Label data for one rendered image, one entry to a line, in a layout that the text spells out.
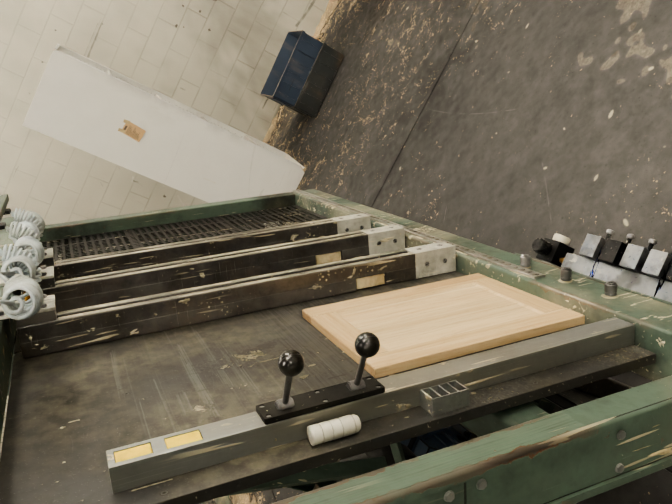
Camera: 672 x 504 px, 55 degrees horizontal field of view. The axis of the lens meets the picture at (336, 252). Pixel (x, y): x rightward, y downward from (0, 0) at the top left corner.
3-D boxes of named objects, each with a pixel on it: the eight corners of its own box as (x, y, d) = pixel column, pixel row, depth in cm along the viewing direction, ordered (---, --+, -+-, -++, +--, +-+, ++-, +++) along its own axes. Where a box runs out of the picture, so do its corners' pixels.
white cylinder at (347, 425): (314, 449, 95) (362, 435, 98) (312, 431, 95) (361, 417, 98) (306, 440, 98) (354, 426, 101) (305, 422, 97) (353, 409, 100)
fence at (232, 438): (634, 344, 123) (635, 324, 122) (113, 494, 88) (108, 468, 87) (614, 335, 128) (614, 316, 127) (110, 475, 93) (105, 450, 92)
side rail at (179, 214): (297, 218, 292) (295, 194, 289) (31, 258, 251) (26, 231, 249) (291, 215, 299) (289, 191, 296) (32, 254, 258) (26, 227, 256)
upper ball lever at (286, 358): (299, 416, 99) (309, 362, 90) (276, 423, 97) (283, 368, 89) (291, 396, 101) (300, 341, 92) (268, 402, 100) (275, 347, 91)
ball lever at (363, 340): (370, 397, 103) (386, 343, 94) (348, 403, 102) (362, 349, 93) (360, 378, 106) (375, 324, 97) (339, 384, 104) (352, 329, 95)
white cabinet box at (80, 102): (306, 168, 536) (53, 48, 444) (276, 230, 546) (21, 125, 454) (287, 153, 590) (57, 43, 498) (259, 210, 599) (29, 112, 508)
